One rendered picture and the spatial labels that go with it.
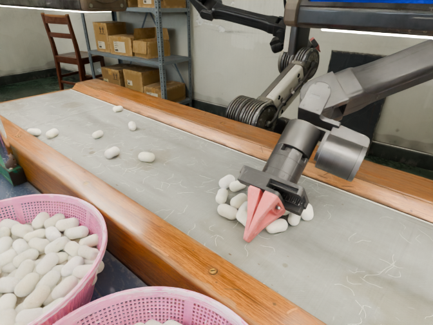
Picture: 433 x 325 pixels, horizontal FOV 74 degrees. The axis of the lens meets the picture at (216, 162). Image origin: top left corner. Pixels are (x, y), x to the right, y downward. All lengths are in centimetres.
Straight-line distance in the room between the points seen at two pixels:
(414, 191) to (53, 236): 62
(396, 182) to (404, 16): 42
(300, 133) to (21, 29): 479
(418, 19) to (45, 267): 48
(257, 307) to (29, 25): 496
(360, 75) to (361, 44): 195
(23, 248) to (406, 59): 64
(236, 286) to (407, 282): 23
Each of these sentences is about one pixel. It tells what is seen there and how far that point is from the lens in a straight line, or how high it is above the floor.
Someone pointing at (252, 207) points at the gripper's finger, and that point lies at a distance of 43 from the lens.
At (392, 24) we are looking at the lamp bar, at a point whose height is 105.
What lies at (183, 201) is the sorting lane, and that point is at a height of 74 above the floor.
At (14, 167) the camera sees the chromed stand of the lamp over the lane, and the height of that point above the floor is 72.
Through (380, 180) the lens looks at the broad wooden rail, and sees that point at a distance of 64.
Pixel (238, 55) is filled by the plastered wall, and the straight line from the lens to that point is 283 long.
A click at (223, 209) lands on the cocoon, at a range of 49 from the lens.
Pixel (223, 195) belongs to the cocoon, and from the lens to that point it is 52.
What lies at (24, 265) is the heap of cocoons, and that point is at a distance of 49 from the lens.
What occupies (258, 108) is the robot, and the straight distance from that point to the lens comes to 88.
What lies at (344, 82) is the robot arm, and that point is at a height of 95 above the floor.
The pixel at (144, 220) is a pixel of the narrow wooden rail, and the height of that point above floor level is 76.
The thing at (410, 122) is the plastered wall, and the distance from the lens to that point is 253.
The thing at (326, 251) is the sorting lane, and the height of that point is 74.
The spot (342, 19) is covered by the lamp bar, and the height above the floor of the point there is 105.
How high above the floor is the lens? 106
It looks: 29 degrees down
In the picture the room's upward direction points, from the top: 1 degrees clockwise
